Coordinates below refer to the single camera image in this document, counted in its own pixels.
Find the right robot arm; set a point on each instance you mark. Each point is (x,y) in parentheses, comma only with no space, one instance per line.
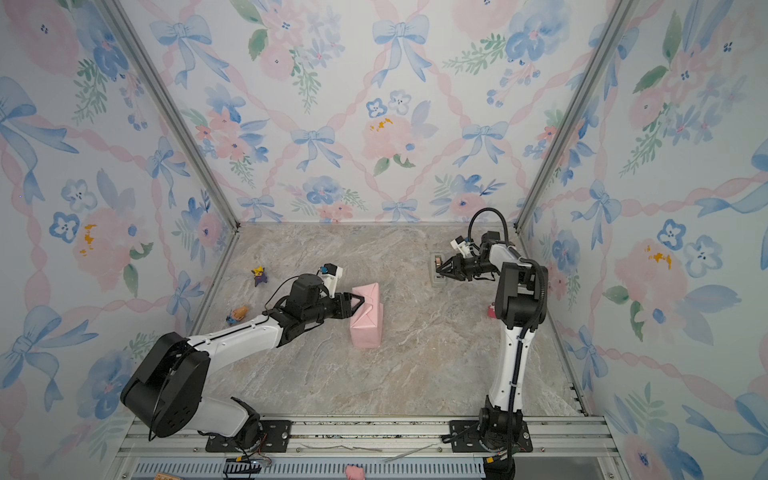
(520,307)

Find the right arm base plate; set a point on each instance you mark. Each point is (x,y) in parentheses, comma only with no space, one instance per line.
(466,436)

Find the purple wrapping paper sheet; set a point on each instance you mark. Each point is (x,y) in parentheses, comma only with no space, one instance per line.
(366,325)

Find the aluminium rail frame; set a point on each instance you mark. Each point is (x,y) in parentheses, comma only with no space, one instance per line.
(427,447)

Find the yellow purple toy figure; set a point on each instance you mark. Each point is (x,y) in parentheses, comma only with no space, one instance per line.
(259,276)

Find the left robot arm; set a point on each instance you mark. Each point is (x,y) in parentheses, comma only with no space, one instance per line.
(166,392)

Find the pink object on rail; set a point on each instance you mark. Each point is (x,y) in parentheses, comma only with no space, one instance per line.
(353,472)

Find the orange toy figure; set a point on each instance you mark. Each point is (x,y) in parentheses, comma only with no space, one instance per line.
(237,315)

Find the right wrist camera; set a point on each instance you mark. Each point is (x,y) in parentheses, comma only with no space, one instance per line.
(462,245)

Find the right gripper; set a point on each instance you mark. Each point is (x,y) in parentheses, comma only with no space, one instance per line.
(456,269)

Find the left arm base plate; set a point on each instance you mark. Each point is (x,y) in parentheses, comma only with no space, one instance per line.
(265,436)

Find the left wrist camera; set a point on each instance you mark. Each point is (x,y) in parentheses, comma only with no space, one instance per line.
(330,275)

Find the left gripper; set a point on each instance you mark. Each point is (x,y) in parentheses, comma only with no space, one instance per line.
(343,304)

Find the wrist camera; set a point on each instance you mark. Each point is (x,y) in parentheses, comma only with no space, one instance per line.
(462,245)
(330,275)

